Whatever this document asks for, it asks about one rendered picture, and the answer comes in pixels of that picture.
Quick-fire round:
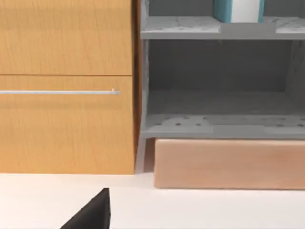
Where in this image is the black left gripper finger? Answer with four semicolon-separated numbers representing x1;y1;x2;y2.
59;187;111;229

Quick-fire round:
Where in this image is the wooden cupboard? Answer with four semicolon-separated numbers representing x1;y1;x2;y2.
0;0;143;175

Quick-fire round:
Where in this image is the pale wooden drawer front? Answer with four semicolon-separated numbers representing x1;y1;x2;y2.
153;138;305;190

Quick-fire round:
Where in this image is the grey open shelf unit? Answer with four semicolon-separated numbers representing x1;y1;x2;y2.
140;0;305;172

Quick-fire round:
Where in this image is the plain wooden drawer front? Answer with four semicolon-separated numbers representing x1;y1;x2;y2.
0;0;133;76

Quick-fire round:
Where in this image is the teal and white book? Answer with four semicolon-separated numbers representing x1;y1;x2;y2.
213;0;265;24

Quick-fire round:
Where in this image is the wooden drawer front with handle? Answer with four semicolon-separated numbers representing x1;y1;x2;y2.
0;75;134;175

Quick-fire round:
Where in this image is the long metal handle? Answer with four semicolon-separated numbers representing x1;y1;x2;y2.
0;88;121;96

